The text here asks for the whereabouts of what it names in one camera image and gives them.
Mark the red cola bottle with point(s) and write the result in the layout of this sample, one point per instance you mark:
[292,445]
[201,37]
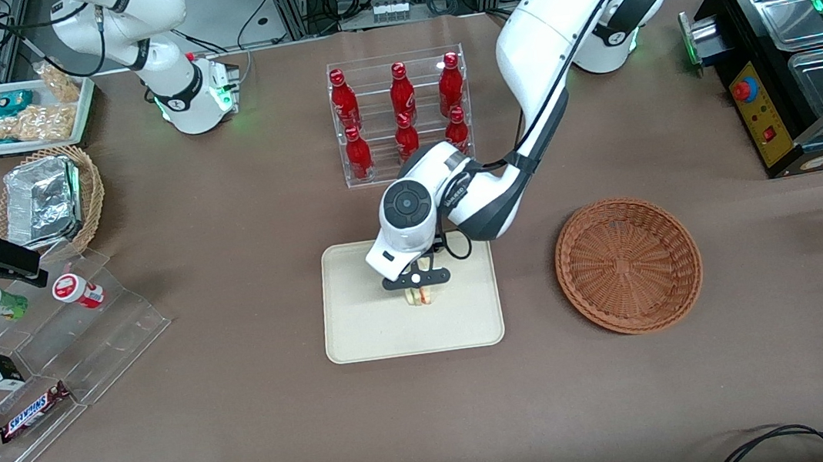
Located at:
[402,96]
[344,103]
[406,138]
[457,131]
[450,87]
[359,155]

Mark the brown table cover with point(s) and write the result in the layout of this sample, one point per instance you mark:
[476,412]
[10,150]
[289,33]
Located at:
[249,435]

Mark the clear acrylic bottle rack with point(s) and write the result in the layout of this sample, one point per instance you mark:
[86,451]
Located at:
[375,181]

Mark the silver foil container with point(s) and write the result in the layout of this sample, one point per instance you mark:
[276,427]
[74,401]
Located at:
[40,200]

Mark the white power strip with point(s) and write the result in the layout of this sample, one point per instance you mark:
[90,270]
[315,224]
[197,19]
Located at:
[390,11]

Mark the light wicker basket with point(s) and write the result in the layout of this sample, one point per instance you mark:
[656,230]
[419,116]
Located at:
[91,198]

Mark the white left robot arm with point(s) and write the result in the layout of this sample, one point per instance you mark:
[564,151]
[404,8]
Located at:
[537,38]

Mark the brown wicker basket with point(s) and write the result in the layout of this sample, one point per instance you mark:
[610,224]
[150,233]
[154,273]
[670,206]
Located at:
[628,264]

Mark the clear acrylic stepped stand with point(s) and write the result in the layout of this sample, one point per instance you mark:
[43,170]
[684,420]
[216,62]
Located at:
[113,335]

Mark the large clear peanut snack bag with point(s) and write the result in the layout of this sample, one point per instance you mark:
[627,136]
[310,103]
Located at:
[28,126]

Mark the small black box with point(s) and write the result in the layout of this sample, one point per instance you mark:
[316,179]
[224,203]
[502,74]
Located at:
[3,370]

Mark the silver cylinder with green rim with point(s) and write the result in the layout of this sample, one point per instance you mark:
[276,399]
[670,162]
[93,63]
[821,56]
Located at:
[700,41]

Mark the triangle sandwich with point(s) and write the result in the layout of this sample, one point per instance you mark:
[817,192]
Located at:
[420,296]

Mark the Snickers chocolate bar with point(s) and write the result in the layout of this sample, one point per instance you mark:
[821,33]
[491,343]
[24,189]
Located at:
[33,413]

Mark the teal snack packet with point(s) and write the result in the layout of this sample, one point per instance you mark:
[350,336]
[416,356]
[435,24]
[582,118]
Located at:
[8,102]

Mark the small clear peanut snack bag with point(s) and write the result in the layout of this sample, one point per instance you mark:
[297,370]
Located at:
[60,83]

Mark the small metal warmer pan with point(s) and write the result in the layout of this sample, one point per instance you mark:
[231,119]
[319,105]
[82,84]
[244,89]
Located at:
[793,13]

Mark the cream plastic tray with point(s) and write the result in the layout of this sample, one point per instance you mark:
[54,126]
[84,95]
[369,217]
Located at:
[360,322]

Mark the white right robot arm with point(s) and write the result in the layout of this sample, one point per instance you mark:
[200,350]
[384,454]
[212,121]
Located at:
[187,94]

